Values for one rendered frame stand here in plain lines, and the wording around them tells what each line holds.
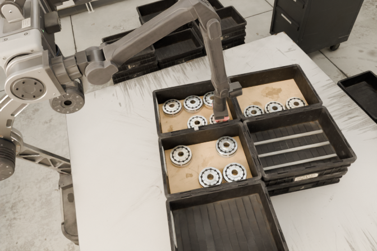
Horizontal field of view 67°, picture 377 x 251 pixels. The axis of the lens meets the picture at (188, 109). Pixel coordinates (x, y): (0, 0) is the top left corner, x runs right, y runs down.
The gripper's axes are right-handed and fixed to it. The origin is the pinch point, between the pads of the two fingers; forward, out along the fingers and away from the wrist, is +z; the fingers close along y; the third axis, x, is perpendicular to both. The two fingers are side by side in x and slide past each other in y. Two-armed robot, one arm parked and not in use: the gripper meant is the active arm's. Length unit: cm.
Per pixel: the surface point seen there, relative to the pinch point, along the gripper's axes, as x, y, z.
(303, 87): -46.1, 13.7, -0.8
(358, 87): -118, 60, 59
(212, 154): 6.0, -17.3, 4.4
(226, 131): -2.0, -8.8, -0.9
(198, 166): 13.2, -22.6, 4.4
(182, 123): 19.0, 3.1, 4.4
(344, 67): -137, 109, 85
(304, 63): -62, 49, 16
